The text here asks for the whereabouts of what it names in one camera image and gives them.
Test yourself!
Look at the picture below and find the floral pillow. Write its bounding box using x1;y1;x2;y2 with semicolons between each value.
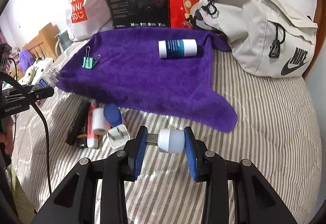
18;57;54;86

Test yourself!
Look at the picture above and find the pink tube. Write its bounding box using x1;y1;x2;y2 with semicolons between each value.
87;99;98;149

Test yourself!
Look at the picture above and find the white Miniso plastic bag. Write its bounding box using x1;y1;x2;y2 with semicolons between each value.
66;0;112;42

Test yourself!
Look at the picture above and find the grey Nike waist bag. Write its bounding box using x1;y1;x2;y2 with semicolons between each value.
197;0;318;78

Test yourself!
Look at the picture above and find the wooden door frame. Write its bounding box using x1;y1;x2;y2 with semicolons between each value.
302;0;326;80

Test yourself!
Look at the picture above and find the striped bed quilt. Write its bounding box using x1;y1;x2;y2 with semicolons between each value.
11;40;322;224

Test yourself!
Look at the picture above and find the wooden headboard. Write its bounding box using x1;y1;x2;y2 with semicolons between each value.
23;23;60;60

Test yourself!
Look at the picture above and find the purple towel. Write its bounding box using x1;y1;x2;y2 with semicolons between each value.
57;27;238;132

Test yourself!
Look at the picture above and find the blue cap bottle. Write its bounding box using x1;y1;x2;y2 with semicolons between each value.
103;103;123;127

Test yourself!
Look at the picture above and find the black gold tube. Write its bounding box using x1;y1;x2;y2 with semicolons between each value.
65;99;90;146

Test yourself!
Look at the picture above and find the white tape roll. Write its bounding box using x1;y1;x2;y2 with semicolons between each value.
93;108;112;136

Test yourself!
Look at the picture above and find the black cable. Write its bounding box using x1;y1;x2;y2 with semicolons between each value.
0;71;53;195

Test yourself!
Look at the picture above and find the white USB charger plug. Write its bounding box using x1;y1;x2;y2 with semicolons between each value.
107;124;130;149

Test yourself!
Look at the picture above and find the left hand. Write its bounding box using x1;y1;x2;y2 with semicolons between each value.
0;116;14;155

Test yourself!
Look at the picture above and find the white blue cylinder bottle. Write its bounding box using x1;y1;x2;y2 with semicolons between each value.
158;39;198;59

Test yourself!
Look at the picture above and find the teal kettle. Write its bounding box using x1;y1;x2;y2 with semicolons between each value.
55;30;73;57

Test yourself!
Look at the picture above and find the clear plastic bottle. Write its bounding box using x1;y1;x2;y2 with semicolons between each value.
32;67;61;91

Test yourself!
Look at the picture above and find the green binder clip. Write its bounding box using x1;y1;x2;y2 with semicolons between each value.
82;46;101;70

